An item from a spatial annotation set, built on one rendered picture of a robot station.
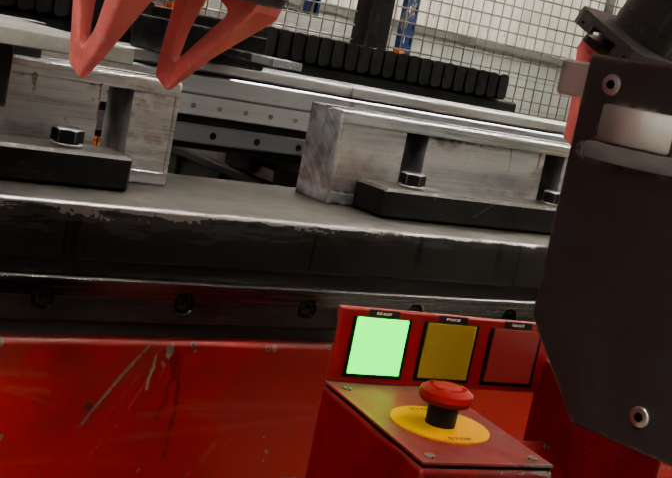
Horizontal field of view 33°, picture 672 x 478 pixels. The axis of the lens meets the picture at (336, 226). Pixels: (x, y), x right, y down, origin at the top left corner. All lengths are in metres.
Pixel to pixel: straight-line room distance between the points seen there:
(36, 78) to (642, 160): 0.62
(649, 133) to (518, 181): 0.81
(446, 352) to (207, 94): 0.55
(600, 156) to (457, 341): 0.43
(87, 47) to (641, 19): 0.44
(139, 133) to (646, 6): 0.45
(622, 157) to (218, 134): 0.92
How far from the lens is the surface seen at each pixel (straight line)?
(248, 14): 0.59
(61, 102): 1.01
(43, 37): 0.73
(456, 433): 0.82
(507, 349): 0.95
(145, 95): 1.03
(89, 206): 0.90
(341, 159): 1.15
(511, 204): 1.22
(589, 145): 0.51
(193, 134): 1.35
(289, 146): 1.42
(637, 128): 0.50
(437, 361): 0.92
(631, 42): 0.87
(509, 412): 1.21
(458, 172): 1.24
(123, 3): 0.55
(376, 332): 0.88
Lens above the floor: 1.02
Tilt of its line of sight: 8 degrees down
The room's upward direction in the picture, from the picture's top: 11 degrees clockwise
